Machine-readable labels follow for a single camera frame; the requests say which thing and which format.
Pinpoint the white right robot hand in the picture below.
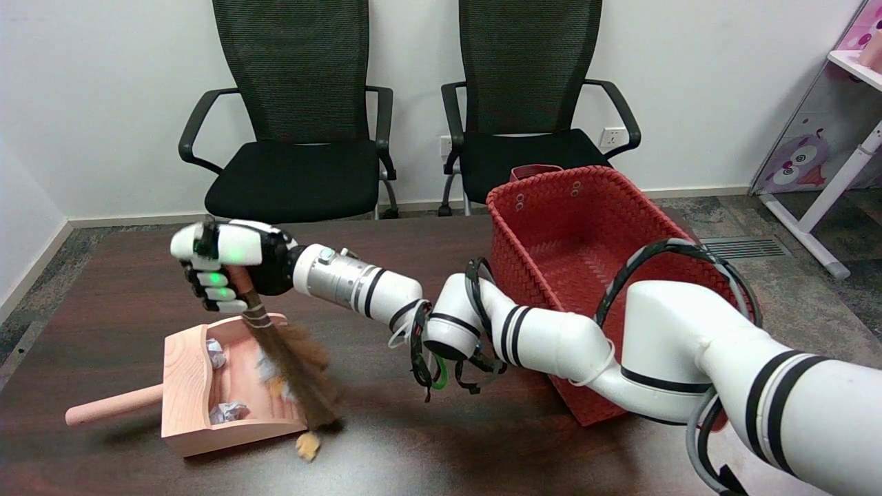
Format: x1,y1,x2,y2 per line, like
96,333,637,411
170,219,304,314

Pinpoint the pink cup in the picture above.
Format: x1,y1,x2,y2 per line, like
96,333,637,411
858,31,882,73

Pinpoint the black sleeved cable loop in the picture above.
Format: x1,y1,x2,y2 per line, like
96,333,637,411
594,238,763,496

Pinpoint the red woven basket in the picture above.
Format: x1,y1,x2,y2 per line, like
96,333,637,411
486,164,753,431

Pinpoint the black elbow cable bundle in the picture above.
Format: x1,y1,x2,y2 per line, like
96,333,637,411
409,258,508,404

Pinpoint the wooden dustpan with handle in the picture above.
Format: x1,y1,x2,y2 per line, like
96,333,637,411
65,313,309,457

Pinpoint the floor vent grille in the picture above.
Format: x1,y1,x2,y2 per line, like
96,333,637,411
699,236,793,261

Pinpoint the small brown straw broom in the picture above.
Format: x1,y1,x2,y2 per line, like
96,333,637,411
227,265,340,433

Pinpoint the pink white kids desk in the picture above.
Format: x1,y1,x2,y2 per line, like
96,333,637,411
750,0,882,280

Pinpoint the black mesh office chair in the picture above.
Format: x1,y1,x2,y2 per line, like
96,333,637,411
178,0,400,225
441,0,642,218

